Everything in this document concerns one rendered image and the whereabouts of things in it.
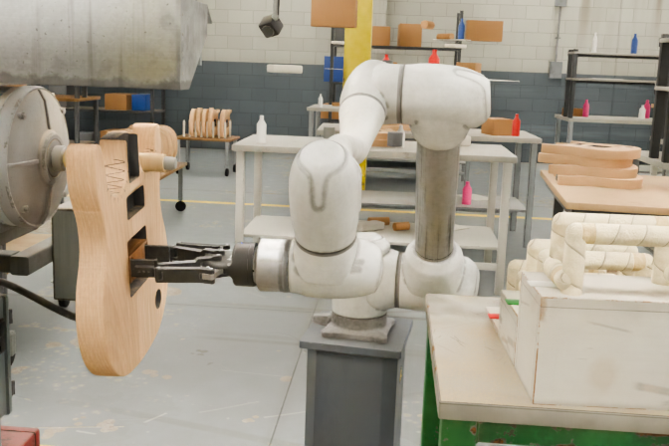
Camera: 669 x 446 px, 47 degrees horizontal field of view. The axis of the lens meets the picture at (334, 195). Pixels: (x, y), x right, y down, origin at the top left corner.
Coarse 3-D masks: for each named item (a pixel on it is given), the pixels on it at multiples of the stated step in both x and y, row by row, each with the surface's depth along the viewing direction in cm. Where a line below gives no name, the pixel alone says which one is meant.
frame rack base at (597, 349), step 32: (544, 288) 121; (608, 288) 122; (640, 288) 123; (544, 320) 117; (576, 320) 117; (608, 320) 117; (640, 320) 117; (544, 352) 118; (576, 352) 118; (608, 352) 118; (640, 352) 117; (544, 384) 119; (576, 384) 119; (608, 384) 118; (640, 384) 118
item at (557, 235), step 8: (552, 224) 126; (560, 224) 124; (552, 232) 126; (560, 232) 124; (552, 240) 126; (560, 240) 124; (552, 248) 126; (560, 248) 125; (552, 256) 126; (560, 256) 125
